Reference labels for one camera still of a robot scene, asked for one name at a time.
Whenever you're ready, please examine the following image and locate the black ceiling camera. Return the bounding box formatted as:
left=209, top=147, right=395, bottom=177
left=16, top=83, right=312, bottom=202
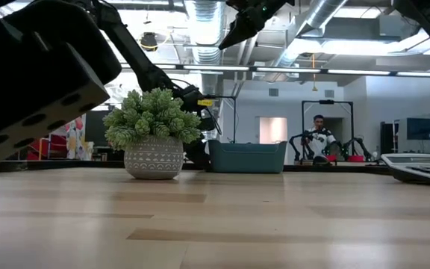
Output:
left=140, top=32, right=159, bottom=53

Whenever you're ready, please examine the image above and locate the black cabinet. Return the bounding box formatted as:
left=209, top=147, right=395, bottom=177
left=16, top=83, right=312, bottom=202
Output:
left=380, top=122, right=399, bottom=155

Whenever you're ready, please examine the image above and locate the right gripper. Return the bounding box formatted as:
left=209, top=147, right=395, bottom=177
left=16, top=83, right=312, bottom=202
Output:
left=218, top=0, right=296, bottom=51

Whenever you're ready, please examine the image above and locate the person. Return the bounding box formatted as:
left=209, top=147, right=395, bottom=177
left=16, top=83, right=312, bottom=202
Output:
left=303, top=114, right=338, bottom=158

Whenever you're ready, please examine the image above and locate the grey cart with monitor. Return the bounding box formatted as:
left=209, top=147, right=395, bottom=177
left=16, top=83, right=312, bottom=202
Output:
left=393, top=111, right=430, bottom=155

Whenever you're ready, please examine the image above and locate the black background station frame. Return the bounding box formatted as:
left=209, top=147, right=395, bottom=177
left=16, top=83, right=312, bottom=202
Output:
left=301, top=99, right=355, bottom=158
left=199, top=94, right=237, bottom=145

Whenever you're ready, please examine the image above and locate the colourful patterned cloth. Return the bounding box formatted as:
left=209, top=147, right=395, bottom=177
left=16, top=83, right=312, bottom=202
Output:
left=64, top=114, right=95, bottom=161

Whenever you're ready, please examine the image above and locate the LED light bar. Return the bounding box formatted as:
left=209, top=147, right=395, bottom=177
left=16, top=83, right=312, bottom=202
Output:
left=119, top=62, right=430, bottom=79

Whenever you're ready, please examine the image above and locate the red board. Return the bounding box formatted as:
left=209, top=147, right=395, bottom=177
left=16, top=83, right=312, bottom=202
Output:
left=26, top=133, right=69, bottom=161

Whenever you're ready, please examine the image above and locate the red tray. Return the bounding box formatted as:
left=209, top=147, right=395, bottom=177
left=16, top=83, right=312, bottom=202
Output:
left=325, top=154, right=366, bottom=163

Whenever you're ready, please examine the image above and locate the grey desk calculator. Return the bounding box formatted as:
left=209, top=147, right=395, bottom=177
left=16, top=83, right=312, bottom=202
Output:
left=380, top=153, right=430, bottom=189

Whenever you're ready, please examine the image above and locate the green succulent in grey pot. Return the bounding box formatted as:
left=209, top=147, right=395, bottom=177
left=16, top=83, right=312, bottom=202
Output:
left=102, top=87, right=202, bottom=181

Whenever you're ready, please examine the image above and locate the dark teal plastic bin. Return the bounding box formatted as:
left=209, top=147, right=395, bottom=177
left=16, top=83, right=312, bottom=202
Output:
left=207, top=140, right=288, bottom=174

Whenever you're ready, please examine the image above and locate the yellow pendant cord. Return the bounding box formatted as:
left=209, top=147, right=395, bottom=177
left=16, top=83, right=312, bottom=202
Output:
left=311, top=54, right=319, bottom=93

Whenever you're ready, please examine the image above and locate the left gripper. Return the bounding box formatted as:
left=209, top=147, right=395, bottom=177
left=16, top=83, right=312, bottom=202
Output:
left=175, top=84, right=219, bottom=171

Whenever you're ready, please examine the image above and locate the silver ceiling duct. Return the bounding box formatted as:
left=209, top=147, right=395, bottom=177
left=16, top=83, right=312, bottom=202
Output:
left=184, top=0, right=226, bottom=132
left=272, top=0, right=350, bottom=81

